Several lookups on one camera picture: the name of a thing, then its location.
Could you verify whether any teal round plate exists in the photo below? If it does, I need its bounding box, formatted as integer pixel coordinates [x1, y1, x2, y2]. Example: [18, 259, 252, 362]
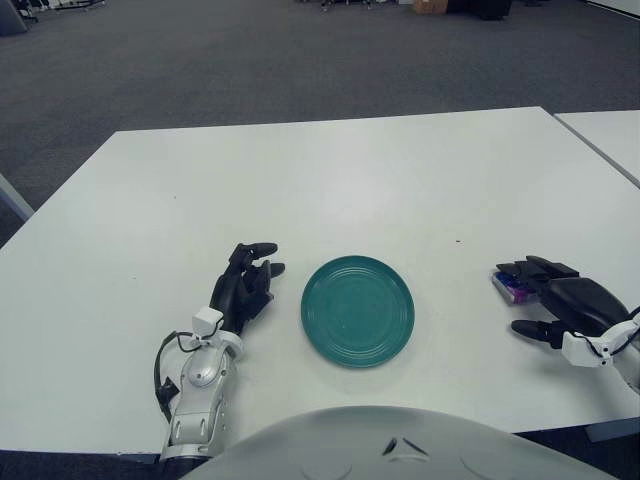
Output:
[300, 255, 416, 370]

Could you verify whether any white side table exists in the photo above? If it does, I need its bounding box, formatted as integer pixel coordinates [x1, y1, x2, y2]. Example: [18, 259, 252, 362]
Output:
[553, 109, 640, 189]

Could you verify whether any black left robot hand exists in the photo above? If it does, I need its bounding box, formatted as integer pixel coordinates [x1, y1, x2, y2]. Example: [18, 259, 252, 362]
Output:
[208, 241, 286, 335]

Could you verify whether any blue purple gum pack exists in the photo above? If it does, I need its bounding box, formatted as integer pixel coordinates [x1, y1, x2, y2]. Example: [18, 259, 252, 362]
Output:
[491, 269, 541, 306]

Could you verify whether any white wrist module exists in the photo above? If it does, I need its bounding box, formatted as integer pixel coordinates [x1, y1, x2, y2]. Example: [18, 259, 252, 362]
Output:
[192, 308, 224, 346]
[562, 330, 614, 370]

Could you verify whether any black bin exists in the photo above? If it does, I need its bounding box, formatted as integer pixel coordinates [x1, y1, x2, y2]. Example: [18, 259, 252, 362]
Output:
[479, 0, 512, 21]

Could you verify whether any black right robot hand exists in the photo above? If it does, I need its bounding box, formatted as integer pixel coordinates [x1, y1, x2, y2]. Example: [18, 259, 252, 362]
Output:
[494, 254, 632, 351]

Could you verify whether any grey robot torso shell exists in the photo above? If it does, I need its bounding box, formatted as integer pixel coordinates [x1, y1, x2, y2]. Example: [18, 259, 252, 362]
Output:
[179, 405, 609, 480]

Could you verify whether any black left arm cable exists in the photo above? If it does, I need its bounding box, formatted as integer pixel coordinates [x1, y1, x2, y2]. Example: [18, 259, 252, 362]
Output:
[153, 332, 199, 426]

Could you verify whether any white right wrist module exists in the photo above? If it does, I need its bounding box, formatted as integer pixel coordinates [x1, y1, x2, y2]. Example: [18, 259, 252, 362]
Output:
[562, 330, 614, 370]

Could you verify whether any grey table frame bracket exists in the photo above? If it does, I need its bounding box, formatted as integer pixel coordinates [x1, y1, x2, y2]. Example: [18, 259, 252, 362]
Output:
[584, 424, 640, 444]

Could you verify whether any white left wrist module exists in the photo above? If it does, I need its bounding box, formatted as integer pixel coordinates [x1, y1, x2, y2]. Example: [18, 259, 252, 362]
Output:
[192, 308, 224, 346]

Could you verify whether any grey table leg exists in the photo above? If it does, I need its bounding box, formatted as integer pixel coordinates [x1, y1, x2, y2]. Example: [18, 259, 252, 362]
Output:
[0, 172, 35, 221]

